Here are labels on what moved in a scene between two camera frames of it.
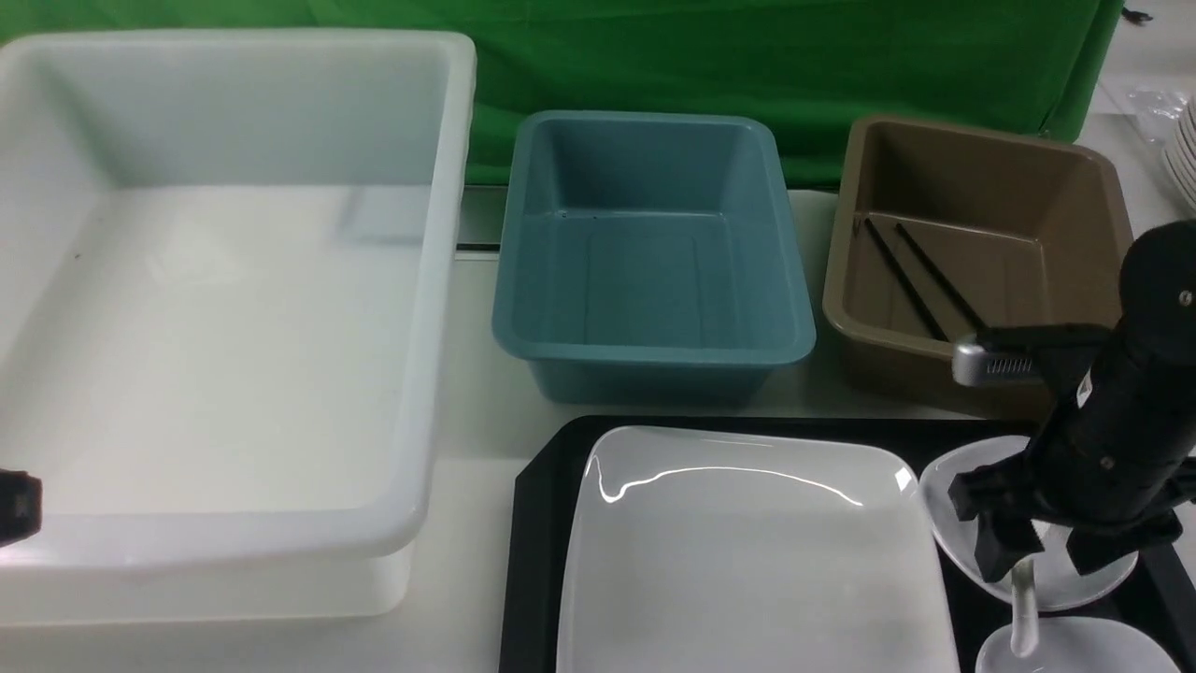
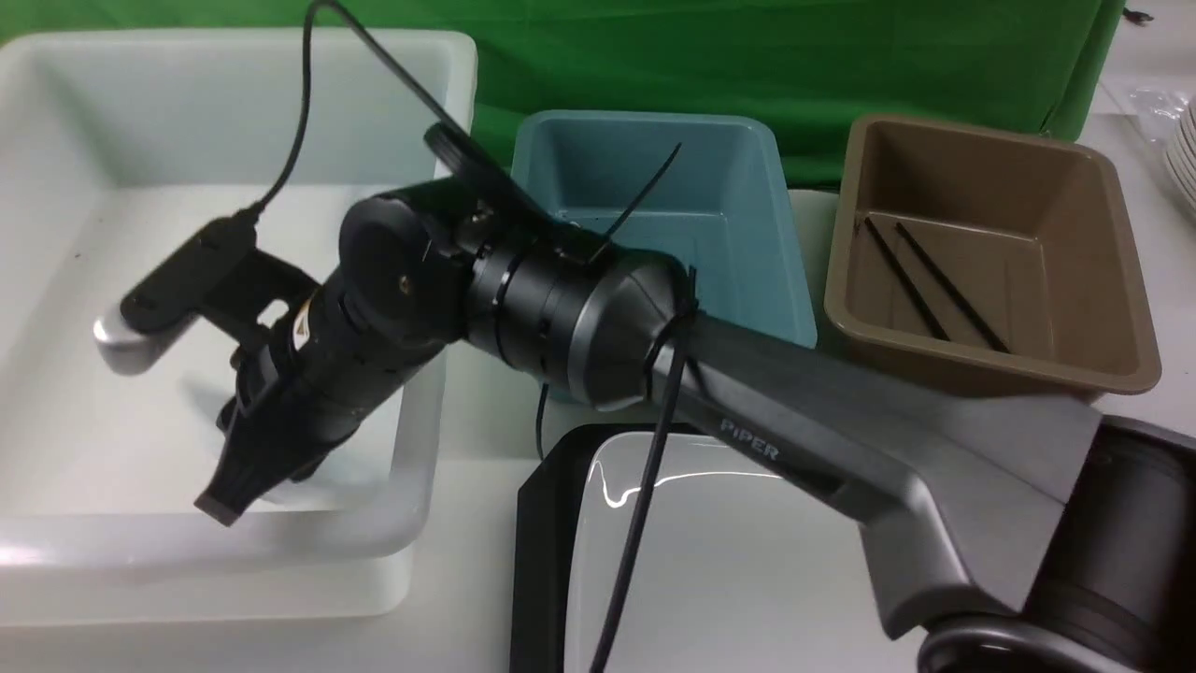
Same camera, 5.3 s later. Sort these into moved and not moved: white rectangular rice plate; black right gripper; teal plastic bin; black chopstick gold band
Moved: black right gripper
Not moved: black chopstick gold band; teal plastic bin; white rectangular rice plate
